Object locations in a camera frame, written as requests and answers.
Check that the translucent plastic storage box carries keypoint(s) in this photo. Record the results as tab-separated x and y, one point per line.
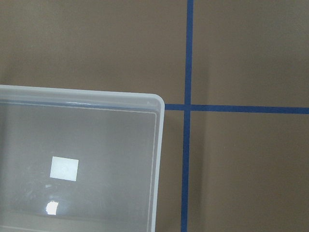
116	137

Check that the white label in box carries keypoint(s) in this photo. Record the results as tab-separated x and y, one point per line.
64	168

